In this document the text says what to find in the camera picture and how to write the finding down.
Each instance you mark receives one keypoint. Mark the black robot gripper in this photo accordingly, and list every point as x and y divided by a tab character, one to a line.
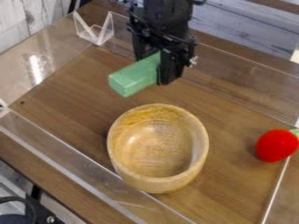
159	24

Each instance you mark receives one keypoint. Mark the green rectangular block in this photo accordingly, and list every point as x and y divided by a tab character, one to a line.
135	77

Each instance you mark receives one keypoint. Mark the brown wooden bowl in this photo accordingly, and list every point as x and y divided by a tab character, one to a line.
158	146

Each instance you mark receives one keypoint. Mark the red strawberry toy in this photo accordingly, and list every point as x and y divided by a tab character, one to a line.
276	144

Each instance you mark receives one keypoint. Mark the black metal table leg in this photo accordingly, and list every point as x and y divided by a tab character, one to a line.
36	192

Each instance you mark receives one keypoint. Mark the clear acrylic corner bracket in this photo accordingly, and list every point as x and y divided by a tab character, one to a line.
96	34

